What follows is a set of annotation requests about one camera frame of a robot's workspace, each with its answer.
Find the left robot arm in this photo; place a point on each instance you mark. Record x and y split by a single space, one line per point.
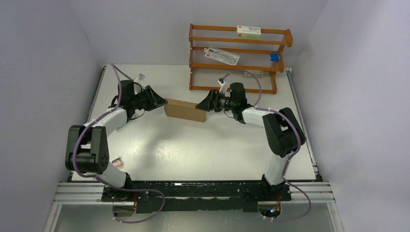
87 151

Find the white green box top shelf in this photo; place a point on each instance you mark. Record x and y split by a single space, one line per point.
248 32

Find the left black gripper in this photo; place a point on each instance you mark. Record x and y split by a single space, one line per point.
152 105

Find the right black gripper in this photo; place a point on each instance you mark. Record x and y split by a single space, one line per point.
211 102

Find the brown cardboard box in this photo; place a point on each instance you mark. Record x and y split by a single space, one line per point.
184 110

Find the pink white small object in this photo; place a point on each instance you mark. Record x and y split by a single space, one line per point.
118 162

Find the white box lower shelf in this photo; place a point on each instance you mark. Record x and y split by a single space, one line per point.
251 73

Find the blue small cube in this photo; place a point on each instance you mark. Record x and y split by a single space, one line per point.
274 57

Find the white flat package middle shelf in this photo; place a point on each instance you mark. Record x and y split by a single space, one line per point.
221 56

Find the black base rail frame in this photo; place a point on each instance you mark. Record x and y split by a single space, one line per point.
247 196

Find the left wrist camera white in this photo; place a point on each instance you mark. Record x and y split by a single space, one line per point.
140 79

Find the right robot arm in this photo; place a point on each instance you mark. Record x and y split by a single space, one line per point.
284 134

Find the orange wooden shelf rack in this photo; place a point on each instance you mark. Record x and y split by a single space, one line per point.
254 54

